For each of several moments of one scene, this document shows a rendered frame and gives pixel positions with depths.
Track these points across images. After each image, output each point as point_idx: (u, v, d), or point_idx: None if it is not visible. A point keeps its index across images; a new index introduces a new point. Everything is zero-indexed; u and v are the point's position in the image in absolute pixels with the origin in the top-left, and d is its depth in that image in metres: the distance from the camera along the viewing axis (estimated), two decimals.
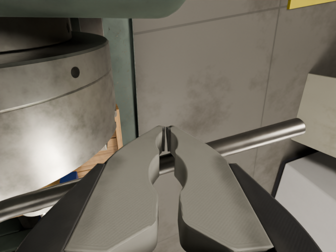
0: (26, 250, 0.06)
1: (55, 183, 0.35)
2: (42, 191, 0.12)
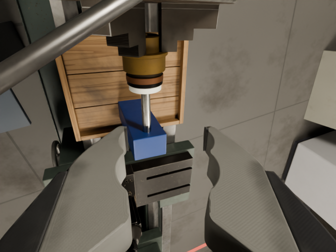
0: None
1: (165, 65, 0.40)
2: None
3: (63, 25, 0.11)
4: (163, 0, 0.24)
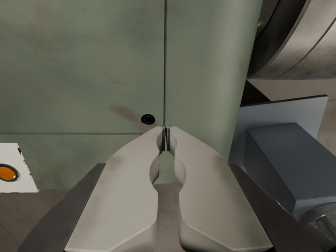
0: (27, 250, 0.06)
1: None
2: None
3: None
4: None
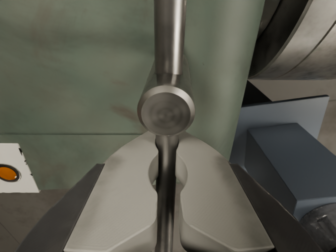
0: (26, 251, 0.06)
1: None
2: (174, 201, 0.12)
3: None
4: None
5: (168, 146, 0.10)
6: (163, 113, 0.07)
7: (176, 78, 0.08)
